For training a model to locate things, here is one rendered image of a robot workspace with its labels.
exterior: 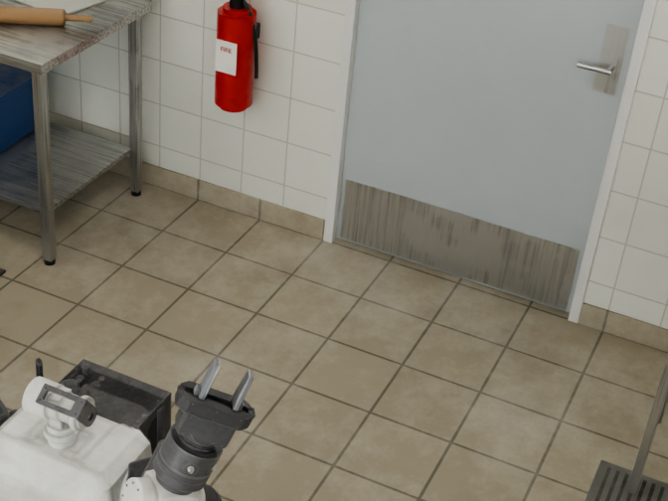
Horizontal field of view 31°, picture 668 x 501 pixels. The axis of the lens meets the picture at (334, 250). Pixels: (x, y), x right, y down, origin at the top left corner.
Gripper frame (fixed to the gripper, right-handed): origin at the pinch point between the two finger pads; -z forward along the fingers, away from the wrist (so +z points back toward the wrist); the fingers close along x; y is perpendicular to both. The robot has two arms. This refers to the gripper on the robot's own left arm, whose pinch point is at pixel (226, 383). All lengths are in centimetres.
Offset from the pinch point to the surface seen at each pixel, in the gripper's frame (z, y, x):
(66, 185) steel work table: 106, 294, 6
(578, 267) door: 38, 239, -177
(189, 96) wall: 61, 322, -28
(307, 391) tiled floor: 105, 198, -89
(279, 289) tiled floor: 100, 258, -81
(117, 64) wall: 66, 339, 3
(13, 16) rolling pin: 49, 290, 48
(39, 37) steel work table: 50, 282, 37
